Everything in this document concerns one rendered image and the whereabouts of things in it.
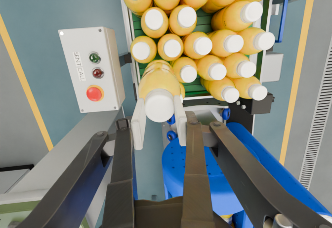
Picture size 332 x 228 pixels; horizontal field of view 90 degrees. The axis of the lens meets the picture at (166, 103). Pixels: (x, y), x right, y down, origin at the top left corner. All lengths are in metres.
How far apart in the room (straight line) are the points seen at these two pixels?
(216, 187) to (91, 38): 0.45
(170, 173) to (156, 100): 0.30
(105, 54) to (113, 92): 0.09
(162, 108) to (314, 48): 1.91
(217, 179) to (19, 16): 1.79
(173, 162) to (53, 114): 1.57
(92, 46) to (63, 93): 1.39
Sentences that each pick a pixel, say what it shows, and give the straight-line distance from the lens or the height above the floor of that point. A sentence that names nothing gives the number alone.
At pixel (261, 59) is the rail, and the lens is 0.62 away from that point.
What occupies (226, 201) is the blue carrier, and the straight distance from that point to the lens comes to 0.46.
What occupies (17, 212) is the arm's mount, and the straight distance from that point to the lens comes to 0.93.
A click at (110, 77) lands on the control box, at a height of 1.10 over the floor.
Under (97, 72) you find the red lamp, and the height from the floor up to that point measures 1.11.
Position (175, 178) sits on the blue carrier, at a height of 1.17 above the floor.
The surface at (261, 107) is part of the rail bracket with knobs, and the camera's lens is 0.64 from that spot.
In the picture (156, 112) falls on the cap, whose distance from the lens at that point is 0.21.
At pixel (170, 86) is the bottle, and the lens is 0.24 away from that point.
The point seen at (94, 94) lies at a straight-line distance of 0.44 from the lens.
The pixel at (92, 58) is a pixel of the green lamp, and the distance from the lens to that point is 0.42.
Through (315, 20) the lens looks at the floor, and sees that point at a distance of 2.01.
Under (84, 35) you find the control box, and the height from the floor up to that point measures 1.10.
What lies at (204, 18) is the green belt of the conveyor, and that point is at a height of 0.90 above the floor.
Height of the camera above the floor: 1.51
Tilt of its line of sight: 70 degrees down
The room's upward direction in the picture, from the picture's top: 173 degrees clockwise
